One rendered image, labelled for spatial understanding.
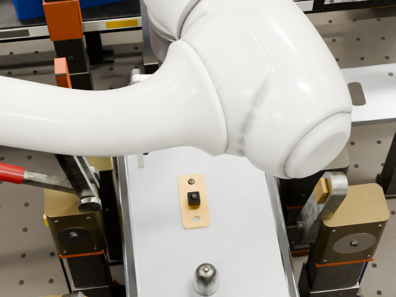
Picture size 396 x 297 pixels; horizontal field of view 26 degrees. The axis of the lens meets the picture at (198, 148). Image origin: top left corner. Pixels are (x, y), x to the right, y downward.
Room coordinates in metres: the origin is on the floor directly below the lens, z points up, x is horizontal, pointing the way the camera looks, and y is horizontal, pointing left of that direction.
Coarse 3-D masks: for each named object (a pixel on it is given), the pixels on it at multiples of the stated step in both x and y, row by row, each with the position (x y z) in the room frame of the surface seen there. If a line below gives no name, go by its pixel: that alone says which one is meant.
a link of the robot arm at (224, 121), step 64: (256, 0) 0.49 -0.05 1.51; (192, 64) 0.42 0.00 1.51; (256, 64) 0.42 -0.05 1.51; (320, 64) 0.42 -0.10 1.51; (0, 128) 0.38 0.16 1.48; (64, 128) 0.38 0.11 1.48; (128, 128) 0.38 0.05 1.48; (192, 128) 0.39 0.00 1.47; (256, 128) 0.38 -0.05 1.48; (320, 128) 0.37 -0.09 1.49
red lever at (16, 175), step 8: (0, 168) 0.55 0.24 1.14; (8, 168) 0.56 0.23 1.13; (16, 168) 0.56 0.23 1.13; (0, 176) 0.55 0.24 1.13; (8, 176) 0.55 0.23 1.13; (16, 176) 0.55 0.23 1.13; (24, 176) 0.55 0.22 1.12; (32, 176) 0.56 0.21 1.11; (40, 176) 0.56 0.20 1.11; (48, 176) 0.57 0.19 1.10; (56, 176) 0.57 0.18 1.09; (32, 184) 0.55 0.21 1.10; (40, 184) 0.55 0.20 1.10; (48, 184) 0.55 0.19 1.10; (56, 184) 0.56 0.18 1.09; (64, 184) 0.56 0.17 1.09; (72, 192) 0.56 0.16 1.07
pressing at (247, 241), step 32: (128, 160) 0.65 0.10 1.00; (160, 160) 0.65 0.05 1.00; (192, 160) 0.65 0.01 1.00; (224, 160) 0.65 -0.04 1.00; (128, 192) 0.60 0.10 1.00; (160, 192) 0.60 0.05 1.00; (224, 192) 0.60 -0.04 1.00; (256, 192) 0.60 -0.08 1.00; (128, 224) 0.55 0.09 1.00; (160, 224) 0.55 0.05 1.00; (224, 224) 0.55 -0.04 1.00; (256, 224) 0.55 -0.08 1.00; (128, 256) 0.50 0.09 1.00; (160, 256) 0.50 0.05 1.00; (192, 256) 0.50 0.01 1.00; (224, 256) 0.50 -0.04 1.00; (256, 256) 0.50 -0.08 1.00; (288, 256) 0.50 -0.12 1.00; (128, 288) 0.45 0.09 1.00; (160, 288) 0.46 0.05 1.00; (192, 288) 0.46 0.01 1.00; (224, 288) 0.46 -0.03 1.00; (256, 288) 0.46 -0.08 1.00; (288, 288) 0.46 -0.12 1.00
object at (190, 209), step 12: (180, 180) 0.62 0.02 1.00; (204, 180) 0.62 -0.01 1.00; (180, 192) 0.60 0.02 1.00; (192, 192) 0.59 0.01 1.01; (204, 192) 0.60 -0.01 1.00; (180, 204) 0.58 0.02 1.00; (192, 204) 0.58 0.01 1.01; (204, 204) 0.58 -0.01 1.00; (192, 216) 0.56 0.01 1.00; (204, 216) 0.56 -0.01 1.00; (192, 228) 0.54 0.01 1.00
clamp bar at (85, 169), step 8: (64, 160) 0.55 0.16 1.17; (72, 160) 0.55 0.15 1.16; (80, 160) 0.58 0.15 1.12; (64, 168) 0.55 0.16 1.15; (72, 168) 0.55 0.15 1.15; (80, 168) 0.55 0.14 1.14; (88, 168) 0.58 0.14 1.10; (72, 176) 0.55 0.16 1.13; (80, 176) 0.55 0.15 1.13; (88, 176) 0.58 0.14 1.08; (72, 184) 0.55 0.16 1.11; (80, 184) 0.55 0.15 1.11; (88, 184) 0.55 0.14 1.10; (96, 184) 0.58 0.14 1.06; (80, 192) 0.55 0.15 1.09; (88, 192) 0.55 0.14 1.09
